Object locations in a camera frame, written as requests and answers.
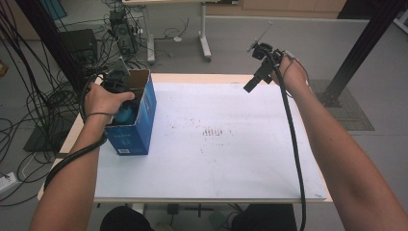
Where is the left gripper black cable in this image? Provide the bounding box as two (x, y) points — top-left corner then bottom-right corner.
(42, 72), (109, 191)

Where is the black metal post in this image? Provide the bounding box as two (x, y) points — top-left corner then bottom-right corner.
(317, 0), (408, 108)
(13, 0), (91, 94)

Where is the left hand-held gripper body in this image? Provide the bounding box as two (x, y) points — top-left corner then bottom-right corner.
(101, 57), (133, 94)

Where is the bundle of black floor cables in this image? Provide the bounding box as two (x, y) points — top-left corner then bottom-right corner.
(0, 0), (152, 206)

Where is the blue bottle with white cap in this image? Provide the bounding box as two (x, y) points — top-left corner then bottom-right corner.
(114, 99), (142, 127)

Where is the person's right hand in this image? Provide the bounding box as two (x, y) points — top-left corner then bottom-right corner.
(269, 55), (311, 99)

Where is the white power strip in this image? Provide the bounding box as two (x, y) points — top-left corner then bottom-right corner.
(0, 171), (18, 194)

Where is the grey floor mat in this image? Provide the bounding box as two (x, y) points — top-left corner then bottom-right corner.
(309, 79), (375, 132)

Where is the computer tower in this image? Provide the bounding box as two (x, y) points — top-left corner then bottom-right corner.
(108, 9), (140, 56)

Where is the person's left leg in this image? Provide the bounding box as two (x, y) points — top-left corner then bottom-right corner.
(100, 205), (146, 231)

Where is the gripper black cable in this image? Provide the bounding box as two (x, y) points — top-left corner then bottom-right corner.
(42, 72), (109, 191)
(262, 50), (308, 231)

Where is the blue cardboard box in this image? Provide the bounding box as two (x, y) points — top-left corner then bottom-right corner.
(104, 68), (158, 157)

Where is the white desk frame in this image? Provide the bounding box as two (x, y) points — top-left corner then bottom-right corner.
(122, 0), (214, 64)

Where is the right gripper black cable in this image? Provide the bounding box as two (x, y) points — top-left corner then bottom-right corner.
(262, 50), (308, 231)

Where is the person's left hand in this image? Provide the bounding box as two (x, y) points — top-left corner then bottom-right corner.
(84, 82), (136, 124)

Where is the dark floor plate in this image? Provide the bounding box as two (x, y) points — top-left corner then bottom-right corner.
(23, 123), (75, 154)

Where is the black box case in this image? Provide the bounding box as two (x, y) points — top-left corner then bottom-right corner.
(60, 28), (99, 64)

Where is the white paper sheet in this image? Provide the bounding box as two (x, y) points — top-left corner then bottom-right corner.
(94, 82), (327, 201)

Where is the wooden cabinet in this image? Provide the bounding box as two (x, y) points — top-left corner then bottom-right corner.
(205, 0), (348, 19)

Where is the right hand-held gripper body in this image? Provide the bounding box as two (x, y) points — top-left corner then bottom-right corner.
(245, 21), (286, 84)

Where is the black wrist band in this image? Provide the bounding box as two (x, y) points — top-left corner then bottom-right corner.
(85, 111), (114, 120)

